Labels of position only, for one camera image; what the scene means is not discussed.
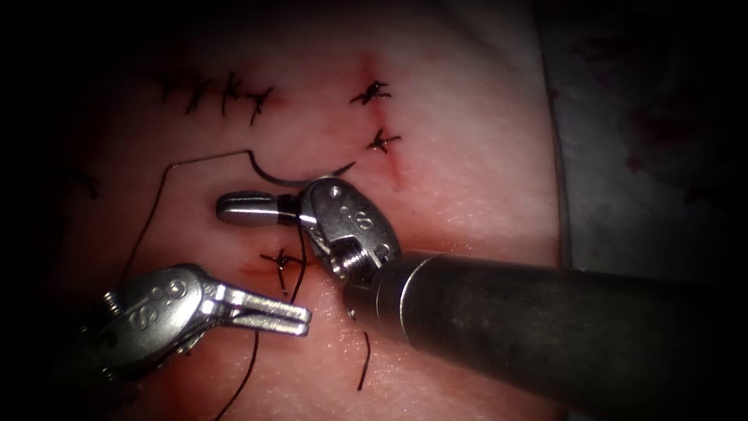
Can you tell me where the right arm needle driver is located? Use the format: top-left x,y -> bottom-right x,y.
298,176 -> 403,285

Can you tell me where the black stitching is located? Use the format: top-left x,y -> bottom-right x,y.
154,71 -> 274,127
259,248 -> 308,298
349,80 -> 403,155

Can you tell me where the black thread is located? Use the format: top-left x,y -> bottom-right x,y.
118,149 -> 372,421

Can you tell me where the grey cloth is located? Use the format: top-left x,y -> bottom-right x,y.
535,0 -> 748,288

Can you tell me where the curved steel needle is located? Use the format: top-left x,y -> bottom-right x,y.
246,149 -> 358,189

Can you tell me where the tissue pad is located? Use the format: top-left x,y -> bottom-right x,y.
34,0 -> 571,421

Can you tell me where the right arm needle driver jaw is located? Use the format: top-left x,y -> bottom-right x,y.
216,190 -> 302,228

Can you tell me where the left arm needle driver jaw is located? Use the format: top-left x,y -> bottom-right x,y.
224,314 -> 310,338
217,284 -> 313,324

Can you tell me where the left arm needle driver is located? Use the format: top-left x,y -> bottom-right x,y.
86,262 -> 227,377

